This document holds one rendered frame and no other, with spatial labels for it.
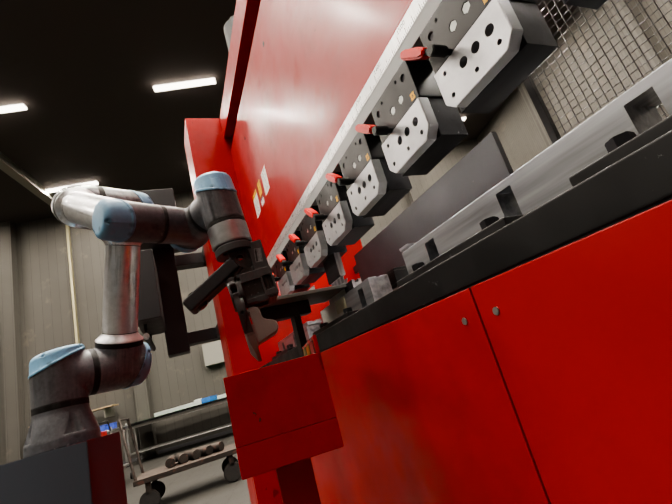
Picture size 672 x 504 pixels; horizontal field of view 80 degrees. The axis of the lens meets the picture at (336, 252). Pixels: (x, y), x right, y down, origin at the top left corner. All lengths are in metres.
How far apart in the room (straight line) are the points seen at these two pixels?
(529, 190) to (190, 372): 11.33
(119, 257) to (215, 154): 1.30
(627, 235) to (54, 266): 13.38
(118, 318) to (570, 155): 1.07
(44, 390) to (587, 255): 1.10
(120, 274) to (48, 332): 11.93
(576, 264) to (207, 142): 2.17
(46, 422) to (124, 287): 0.34
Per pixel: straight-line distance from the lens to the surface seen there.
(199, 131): 2.46
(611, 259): 0.42
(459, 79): 0.70
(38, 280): 13.58
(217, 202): 0.78
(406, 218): 1.77
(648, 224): 0.40
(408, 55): 0.75
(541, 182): 0.61
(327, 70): 1.14
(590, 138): 0.57
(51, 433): 1.16
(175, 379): 11.80
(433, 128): 0.76
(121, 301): 1.20
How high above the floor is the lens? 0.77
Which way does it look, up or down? 16 degrees up
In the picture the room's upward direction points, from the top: 16 degrees counter-clockwise
